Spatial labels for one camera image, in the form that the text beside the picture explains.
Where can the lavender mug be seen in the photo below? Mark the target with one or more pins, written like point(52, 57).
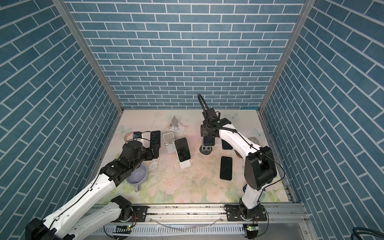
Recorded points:
point(138, 177)

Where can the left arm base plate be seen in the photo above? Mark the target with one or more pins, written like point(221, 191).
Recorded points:
point(137, 214)

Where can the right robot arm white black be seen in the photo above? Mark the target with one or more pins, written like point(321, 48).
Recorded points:
point(260, 167)

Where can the tape roll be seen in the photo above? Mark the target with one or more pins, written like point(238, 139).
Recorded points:
point(129, 136)

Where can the black round stand rear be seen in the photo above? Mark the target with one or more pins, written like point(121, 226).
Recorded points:
point(205, 150)

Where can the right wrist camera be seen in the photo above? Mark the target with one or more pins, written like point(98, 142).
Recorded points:
point(209, 113)

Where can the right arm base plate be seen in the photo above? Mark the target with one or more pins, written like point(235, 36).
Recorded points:
point(237, 213)

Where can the black phone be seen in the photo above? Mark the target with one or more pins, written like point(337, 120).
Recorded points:
point(209, 141)
point(182, 148)
point(226, 168)
point(226, 145)
point(155, 140)

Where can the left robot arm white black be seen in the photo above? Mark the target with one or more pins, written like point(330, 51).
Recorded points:
point(69, 222)

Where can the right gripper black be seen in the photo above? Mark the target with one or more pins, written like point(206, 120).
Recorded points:
point(203, 130)

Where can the white phone stand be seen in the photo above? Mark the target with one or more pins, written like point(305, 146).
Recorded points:
point(185, 164)
point(176, 126)
point(169, 140)

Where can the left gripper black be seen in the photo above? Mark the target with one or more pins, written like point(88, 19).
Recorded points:
point(156, 152)

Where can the patterned shell stone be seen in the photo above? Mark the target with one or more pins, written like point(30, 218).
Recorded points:
point(256, 141)

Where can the aluminium rail at front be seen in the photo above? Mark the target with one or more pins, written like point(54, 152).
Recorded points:
point(186, 219)

